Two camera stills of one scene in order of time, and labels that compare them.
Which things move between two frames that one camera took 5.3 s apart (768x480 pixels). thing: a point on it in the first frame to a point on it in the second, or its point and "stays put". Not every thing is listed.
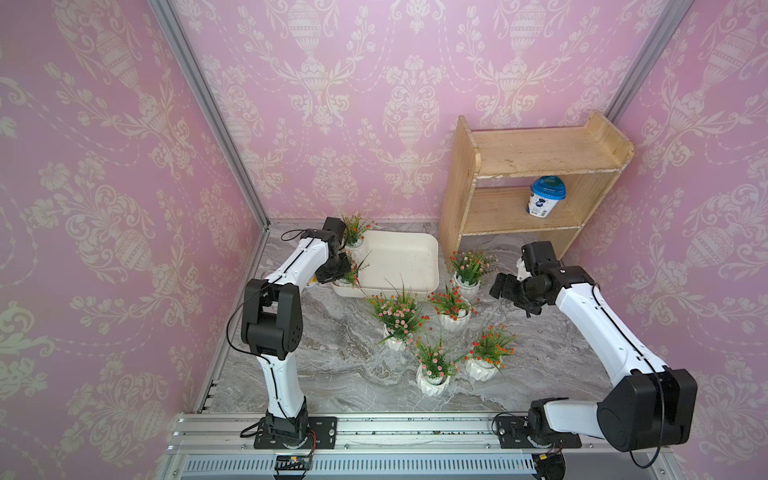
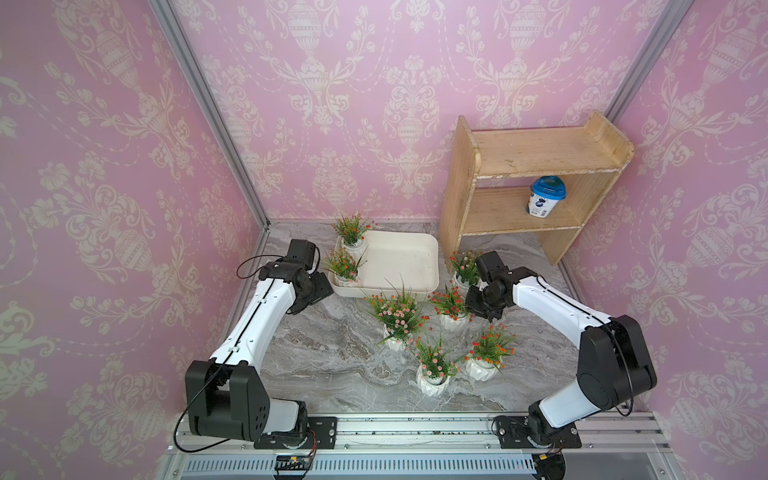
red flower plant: (352, 276) stays put
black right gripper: (508, 292) to (471, 304)
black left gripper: (323, 276) to (324, 288)
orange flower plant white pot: (354, 230) stays put
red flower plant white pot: (454, 310) stays put
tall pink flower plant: (399, 313) stays put
